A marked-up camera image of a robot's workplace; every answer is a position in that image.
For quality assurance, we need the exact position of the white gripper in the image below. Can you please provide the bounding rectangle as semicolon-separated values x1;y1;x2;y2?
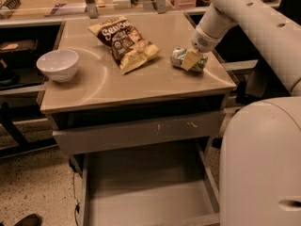
181;26;220;72

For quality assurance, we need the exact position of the crushed 7up soda can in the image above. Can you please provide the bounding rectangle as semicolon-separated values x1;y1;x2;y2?
170;47;208;73

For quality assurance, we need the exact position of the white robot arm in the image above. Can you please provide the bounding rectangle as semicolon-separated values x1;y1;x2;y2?
192;0;301;226

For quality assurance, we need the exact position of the grey drawer cabinet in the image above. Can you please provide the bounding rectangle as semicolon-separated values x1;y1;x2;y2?
37;11;238;226

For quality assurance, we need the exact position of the open grey middle drawer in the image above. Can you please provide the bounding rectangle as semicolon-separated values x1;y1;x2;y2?
79;140;220;226

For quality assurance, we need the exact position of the closed grey top drawer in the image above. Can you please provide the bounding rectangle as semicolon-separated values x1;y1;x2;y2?
53;111;225;155

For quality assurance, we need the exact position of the brown chips bag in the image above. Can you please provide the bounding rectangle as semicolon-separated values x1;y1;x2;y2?
87;16;159;74

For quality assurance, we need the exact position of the white ceramic bowl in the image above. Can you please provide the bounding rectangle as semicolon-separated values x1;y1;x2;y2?
37;49;79;82

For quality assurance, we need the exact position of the dark shoe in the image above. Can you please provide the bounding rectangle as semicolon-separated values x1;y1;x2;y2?
14;214;41;226

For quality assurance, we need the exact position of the black floor cable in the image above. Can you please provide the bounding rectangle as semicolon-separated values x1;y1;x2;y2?
69;163;81;226

